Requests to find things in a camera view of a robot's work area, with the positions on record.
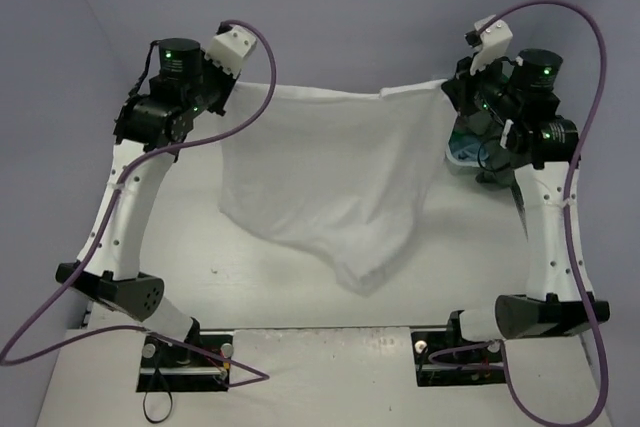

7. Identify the white t shirt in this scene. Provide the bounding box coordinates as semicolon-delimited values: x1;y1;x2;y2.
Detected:
219;80;456;295

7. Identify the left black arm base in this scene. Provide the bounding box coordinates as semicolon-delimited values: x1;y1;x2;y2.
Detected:
136;336;231;393

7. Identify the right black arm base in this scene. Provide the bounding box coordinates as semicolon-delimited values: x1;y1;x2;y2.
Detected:
410;311;506;388

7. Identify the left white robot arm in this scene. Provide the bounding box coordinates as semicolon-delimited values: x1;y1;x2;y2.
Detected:
56;35;253;367

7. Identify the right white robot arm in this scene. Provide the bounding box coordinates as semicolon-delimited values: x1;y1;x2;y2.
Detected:
442;49;611;359

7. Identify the grey green t shirt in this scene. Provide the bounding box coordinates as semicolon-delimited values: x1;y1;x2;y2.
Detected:
452;117;526;224

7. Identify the blue t shirt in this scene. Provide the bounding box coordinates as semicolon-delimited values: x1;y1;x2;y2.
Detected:
447;133;481;165

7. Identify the white laundry basket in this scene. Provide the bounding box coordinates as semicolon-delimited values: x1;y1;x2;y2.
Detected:
445;142;481;170

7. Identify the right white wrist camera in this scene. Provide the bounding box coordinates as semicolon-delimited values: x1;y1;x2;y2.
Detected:
468;15;513;76

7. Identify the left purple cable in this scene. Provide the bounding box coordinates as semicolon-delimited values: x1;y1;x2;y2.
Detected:
0;20;278;388

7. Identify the purple cable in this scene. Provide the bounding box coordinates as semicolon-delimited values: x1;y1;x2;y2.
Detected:
0;20;278;388
429;0;609;427

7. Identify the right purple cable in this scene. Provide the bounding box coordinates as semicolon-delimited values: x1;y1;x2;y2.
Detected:
429;0;609;427

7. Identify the black thin looped cable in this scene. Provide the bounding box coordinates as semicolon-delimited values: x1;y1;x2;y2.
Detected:
142;364;177;423

